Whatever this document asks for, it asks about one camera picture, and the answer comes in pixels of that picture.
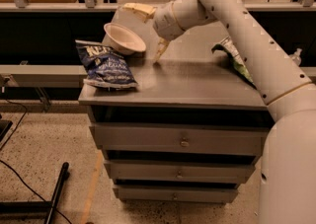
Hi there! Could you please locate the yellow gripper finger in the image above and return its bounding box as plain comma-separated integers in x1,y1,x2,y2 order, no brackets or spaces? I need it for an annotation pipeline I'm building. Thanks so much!
153,38,170,63
123,3,156,23

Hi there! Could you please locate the white paper bowl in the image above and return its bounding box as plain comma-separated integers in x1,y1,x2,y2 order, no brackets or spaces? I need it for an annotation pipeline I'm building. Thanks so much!
102,23,146,55

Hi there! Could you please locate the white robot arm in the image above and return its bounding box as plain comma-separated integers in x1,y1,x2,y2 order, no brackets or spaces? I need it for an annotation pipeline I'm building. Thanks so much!
123,0,316,224

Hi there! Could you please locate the blue chip bag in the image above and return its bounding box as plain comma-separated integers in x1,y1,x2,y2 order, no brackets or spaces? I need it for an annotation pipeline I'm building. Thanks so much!
76,40,138,89

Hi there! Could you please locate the green chip bag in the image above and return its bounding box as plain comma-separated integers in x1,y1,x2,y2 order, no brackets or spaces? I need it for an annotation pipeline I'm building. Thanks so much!
211,37,255,88

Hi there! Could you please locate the grey drawer cabinet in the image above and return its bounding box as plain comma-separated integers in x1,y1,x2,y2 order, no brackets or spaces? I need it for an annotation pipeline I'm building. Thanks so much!
79,9,273,190

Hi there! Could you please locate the top grey drawer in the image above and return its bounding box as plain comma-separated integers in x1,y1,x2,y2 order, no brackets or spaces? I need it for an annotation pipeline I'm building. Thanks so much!
91,123,268,156

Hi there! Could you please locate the grey drawer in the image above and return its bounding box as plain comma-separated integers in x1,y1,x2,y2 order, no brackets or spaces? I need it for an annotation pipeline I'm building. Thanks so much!
105,160,255,185
91,123,268,156
113,186,238,203

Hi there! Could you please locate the middle grey drawer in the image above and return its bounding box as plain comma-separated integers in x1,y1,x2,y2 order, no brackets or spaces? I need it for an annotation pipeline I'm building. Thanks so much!
105,160,255,185

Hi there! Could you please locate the bottom grey drawer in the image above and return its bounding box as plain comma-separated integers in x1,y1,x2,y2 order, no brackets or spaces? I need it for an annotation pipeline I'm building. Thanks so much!
113,186,238,203

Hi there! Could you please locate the black stand leg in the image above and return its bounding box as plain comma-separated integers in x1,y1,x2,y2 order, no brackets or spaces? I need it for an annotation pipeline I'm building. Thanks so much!
0,161,70,224

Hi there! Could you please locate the grey metal rail beam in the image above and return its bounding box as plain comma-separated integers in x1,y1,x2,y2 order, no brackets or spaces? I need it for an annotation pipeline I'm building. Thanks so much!
0,65,87,88

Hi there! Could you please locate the black floor cable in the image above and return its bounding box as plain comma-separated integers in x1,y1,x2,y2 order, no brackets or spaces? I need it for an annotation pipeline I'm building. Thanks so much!
0,99,73,224

